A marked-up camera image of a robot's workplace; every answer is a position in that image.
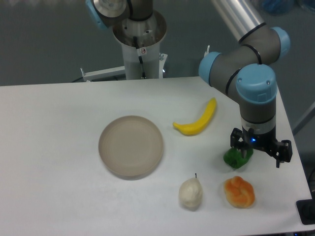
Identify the blue plastic bag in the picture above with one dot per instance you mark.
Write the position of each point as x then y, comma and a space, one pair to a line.
277, 7

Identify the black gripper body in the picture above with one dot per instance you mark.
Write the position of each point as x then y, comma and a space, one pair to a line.
263, 142

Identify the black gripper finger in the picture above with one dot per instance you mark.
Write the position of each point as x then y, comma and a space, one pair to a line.
237, 142
281, 151

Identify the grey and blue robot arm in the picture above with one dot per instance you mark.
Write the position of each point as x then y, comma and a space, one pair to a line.
244, 75

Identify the black device at table edge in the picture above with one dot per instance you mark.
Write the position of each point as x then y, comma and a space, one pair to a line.
306, 210

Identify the white left metal bracket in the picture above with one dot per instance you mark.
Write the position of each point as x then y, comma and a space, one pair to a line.
103, 75

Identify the grey metal table leg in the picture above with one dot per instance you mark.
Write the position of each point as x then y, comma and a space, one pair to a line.
304, 119

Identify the green toy bell pepper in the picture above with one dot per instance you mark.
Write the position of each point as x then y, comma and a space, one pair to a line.
234, 159

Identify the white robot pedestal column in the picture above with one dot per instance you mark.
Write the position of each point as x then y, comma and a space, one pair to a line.
140, 42

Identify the orange toy bread roll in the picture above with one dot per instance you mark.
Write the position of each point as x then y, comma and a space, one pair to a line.
239, 193

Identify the white right metal bracket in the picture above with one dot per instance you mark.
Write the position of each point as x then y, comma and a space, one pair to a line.
206, 52

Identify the beige round plate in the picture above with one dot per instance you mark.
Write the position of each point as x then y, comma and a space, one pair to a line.
131, 146

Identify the white toy pear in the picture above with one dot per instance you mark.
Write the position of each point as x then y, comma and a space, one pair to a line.
190, 193

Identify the white metal bracket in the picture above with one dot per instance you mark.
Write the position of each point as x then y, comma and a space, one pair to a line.
206, 52
103, 75

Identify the yellow toy banana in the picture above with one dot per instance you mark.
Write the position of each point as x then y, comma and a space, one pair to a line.
199, 125

